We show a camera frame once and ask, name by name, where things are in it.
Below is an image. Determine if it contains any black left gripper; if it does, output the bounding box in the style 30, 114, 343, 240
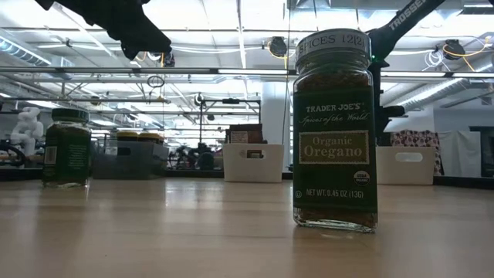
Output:
83, 0, 173, 61

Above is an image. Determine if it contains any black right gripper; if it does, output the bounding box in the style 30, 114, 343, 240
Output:
368, 61, 406, 147

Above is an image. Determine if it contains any green-lid oregano jar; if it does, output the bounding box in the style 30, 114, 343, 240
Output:
292, 27, 379, 234
41, 107, 93, 189

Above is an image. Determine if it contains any long overhead light bar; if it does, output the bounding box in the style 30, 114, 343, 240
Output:
0, 66, 494, 78

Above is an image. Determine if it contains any floral patterned cloth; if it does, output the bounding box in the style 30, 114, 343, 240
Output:
390, 130, 445, 177

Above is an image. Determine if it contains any white plastic bin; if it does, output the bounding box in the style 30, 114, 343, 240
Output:
222, 143, 286, 184
376, 145, 435, 185

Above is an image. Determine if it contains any white cloth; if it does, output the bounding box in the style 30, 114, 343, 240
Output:
438, 130, 483, 178

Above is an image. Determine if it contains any black floor stand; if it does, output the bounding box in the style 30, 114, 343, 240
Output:
198, 98, 262, 150

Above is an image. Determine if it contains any grey plastic bin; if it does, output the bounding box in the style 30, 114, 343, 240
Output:
91, 139, 170, 180

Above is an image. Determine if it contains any dark cabinet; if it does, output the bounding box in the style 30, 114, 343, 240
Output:
469, 126, 494, 178

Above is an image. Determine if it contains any white robot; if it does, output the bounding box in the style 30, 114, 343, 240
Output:
9, 107, 46, 158

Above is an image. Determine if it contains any thin black hanging cable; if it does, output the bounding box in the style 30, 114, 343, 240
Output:
281, 0, 293, 147

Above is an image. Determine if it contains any black aluminium table frame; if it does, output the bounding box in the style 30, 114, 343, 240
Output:
0, 166, 494, 190

